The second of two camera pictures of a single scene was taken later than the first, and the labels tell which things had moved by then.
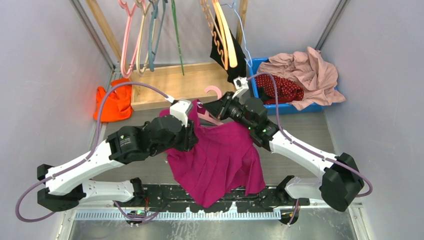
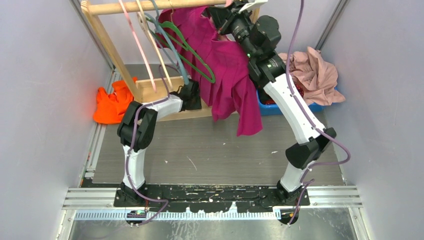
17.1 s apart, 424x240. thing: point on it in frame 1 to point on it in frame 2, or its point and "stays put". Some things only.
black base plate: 272,198 stays put
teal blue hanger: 152,55 to 169,42
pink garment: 317,79 stays put
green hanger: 175,16 to 162,42
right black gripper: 215,107 to 223,17
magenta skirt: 223,162 to 190,34
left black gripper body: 182,141 to 196,104
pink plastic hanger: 127,74 to 153,80
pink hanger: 206,117 to 228,3
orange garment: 117,105 stays put
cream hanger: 139,3 to 142,19
